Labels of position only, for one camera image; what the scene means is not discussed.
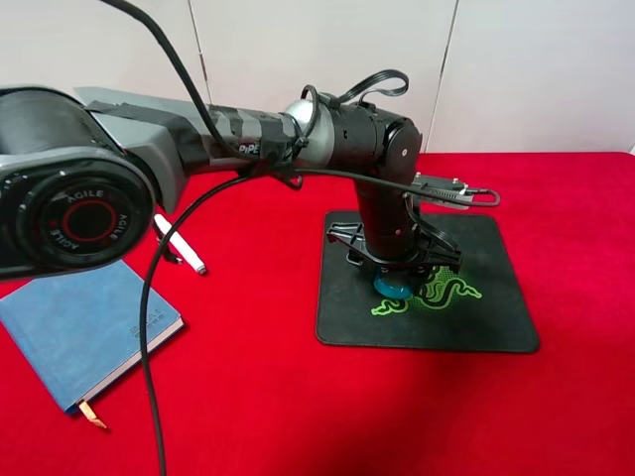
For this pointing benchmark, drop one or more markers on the blue notebook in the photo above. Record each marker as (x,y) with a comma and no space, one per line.
(79,332)

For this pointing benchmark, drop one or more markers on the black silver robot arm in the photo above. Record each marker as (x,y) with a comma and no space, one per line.
(81,178)

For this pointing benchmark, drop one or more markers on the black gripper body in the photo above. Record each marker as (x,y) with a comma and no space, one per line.
(390,232)

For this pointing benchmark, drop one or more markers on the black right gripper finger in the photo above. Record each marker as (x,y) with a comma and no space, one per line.
(424,276)

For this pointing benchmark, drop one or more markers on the black green mouse pad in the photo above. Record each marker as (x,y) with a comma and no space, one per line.
(479,309)

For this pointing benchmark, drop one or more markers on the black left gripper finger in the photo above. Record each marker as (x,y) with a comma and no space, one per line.
(380,273)

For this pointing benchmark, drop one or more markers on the grey and blue computer mouse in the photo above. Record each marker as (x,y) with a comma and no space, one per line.
(396,291)

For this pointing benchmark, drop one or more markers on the white marker pen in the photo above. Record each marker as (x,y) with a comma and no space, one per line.
(178,251)

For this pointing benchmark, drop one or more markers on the red tablecloth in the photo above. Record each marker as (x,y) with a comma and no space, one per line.
(246,388)

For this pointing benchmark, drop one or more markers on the gripper mounted camera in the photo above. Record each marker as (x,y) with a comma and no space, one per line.
(447,192)

